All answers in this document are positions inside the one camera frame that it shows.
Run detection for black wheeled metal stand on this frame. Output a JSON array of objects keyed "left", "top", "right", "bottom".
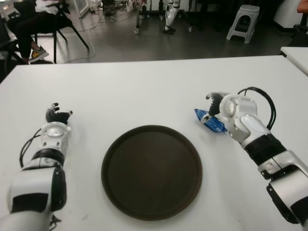
[{"left": 133, "top": 0, "right": 200, "bottom": 34}]

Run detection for white side table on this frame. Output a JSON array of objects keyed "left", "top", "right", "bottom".
[{"left": 280, "top": 46, "right": 308, "bottom": 77}]

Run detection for black metal frame chair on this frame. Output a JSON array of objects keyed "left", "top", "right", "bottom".
[{"left": 33, "top": 0, "right": 90, "bottom": 64}]

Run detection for white framed glass panel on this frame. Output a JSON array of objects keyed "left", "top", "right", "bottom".
[{"left": 72, "top": 0, "right": 92, "bottom": 19}]

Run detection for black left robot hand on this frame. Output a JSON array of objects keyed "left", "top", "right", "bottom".
[{"left": 45, "top": 103, "right": 73, "bottom": 125}]

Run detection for black left elbow cable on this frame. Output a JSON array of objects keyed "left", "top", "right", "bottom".
[{"left": 49, "top": 215, "right": 62, "bottom": 231}]

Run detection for grey plastic stool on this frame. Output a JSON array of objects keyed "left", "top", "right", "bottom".
[{"left": 226, "top": 4, "right": 260, "bottom": 44}]

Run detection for white humanoid robot leg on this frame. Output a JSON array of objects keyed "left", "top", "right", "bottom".
[{"left": 163, "top": 0, "right": 181, "bottom": 35}]

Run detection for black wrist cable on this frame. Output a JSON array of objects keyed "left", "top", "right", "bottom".
[
  {"left": 18, "top": 128, "right": 43, "bottom": 169},
  {"left": 237, "top": 86, "right": 276, "bottom": 132}
]

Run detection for blue Oreo cookie packet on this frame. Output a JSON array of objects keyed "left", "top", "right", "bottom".
[{"left": 194, "top": 108, "right": 228, "bottom": 133}]

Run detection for seated person black trousers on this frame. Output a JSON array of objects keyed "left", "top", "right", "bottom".
[{"left": 7, "top": 0, "right": 68, "bottom": 64}]

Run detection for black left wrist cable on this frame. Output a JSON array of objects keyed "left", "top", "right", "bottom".
[{"left": 18, "top": 128, "right": 43, "bottom": 169}]

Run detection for black chair at edge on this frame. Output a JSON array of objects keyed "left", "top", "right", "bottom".
[{"left": 0, "top": 16, "right": 25, "bottom": 80}]

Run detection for white floor cable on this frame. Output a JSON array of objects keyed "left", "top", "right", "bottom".
[{"left": 56, "top": 14, "right": 121, "bottom": 64}]

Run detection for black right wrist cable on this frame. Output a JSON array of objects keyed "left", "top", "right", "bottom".
[{"left": 237, "top": 86, "right": 276, "bottom": 132}]

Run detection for black office chair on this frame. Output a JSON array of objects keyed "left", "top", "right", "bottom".
[{"left": 286, "top": 24, "right": 308, "bottom": 48}]

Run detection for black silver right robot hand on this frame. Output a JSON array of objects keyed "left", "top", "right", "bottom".
[{"left": 201, "top": 91, "right": 228, "bottom": 124}]

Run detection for round dark brown tray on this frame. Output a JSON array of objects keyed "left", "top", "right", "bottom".
[{"left": 101, "top": 124, "right": 203, "bottom": 220}]

